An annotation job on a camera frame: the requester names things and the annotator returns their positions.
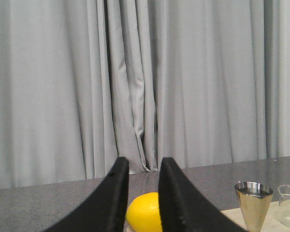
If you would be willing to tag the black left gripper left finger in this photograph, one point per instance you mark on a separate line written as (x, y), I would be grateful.
(105, 209)

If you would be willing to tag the yellow lemon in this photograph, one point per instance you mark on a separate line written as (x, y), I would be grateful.
(143, 214)

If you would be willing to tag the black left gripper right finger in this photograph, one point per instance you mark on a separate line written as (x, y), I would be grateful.
(183, 208)

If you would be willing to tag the grey curtain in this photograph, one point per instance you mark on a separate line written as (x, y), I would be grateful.
(83, 82)

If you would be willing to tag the clear glass beaker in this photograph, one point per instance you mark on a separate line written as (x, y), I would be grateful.
(284, 204)

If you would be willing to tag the steel double jigger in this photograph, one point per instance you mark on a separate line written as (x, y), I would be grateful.
(254, 199)

